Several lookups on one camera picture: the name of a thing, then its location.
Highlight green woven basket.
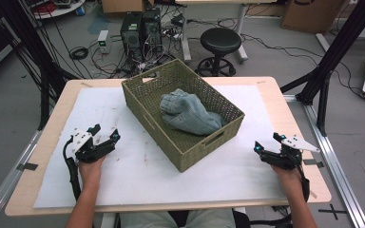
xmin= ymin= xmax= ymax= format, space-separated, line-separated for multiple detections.
xmin=121 ymin=58 xmax=246 ymax=174

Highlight black metal frame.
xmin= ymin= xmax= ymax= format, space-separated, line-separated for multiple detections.
xmin=279 ymin=0 xmax=365 ymax=137
xmin=0 ymin=0 xmax=80 ymax=131

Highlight white round table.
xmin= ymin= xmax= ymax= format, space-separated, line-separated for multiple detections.
xmin=22 ymin=0 xmax=86 ymax=20

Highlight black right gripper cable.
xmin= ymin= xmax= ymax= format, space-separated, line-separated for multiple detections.
xmin=298 ymin=164 xmax=312 ymax=203

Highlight silver aluminium rail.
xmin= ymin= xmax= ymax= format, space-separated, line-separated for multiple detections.
xmin=0 ymin=129 xmax=43 ymax=228
xmin=283 ymin=94 xmax=365 ymax=228

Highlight black tape strip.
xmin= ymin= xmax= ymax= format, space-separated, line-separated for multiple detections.
xmin=303 ymin=159 xmax=325 ymax=169
xmin=15 ymin=161 xmax=39 ymax=172

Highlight light blue denim shorts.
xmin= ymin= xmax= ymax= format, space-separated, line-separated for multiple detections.
xmin=159 ymin=88 xmax=226 ymax=137

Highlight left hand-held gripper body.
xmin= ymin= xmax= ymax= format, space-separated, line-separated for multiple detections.
xmin=70 ymin=127 xmax=117 ymax=164

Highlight white desk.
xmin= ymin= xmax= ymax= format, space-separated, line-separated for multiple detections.
xmin=174 ymin=0 xmax=281 ymax=64

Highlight black round stool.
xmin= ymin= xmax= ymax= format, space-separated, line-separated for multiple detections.
xmin=194 ymin=27 xmax=242 ymax=78

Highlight coiled black cable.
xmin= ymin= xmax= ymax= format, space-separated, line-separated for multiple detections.
xmin=68 ymin=46 xmax=89 ymax=61

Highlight person's right hand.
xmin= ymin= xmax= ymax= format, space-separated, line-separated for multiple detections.
xmin=270 ymin=165 xmax=303 ymax=195

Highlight white foam mat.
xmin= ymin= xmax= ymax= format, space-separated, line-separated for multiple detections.
xmin=32 ymin=85 xmax=288 ymax=209

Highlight black chair seat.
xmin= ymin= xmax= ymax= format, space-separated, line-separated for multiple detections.
xmin=167 ymin=209 xmax=251 ymax=228

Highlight white box with green light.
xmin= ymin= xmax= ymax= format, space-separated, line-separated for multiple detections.
xmin=97 ymin=29 xmax=111 ymax=54

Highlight tangled floor cables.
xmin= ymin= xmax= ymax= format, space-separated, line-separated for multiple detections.
xmin=89 ymin=41 xmax=179 ymax=80

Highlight black tape cross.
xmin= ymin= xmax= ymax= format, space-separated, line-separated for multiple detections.
xmin=317 ymin=203 xmax=348 ymax=221

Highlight person's left hand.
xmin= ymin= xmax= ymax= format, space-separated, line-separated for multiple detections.
xmin=78 ymin=156 xmax=106 ymax=191

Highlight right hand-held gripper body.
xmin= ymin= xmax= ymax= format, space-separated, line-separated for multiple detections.
xmin=261 ymin=135 xmax=320 ymax=170

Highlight plain cardboard box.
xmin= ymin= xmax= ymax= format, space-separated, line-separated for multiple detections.
xmin=101 ymin=0 xmax=156 ymax=14

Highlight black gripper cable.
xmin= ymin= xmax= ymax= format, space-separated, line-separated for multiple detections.
xmin=62 ymin=139 xmax=83 ymax=202
xmin=298 ymin=164 xmax=312 ymax=203

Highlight large cardboard box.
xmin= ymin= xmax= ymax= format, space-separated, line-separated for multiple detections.
xmin=279 ymin=0 xmax=346 ymax=34

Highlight person's light trousers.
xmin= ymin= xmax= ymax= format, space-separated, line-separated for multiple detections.
xmin=118 ymin=208 xmax=237 ymax=228

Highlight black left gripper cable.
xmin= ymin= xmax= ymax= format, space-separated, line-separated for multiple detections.
xmin=62 ymin=139 xmax=83 ymax=202

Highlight black computer tower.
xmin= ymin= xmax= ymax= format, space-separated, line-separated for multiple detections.
xmin=142 ymin=8 xmax=163 ymax=53
xmin=120 ymin=12 xmax=144 ymax=62

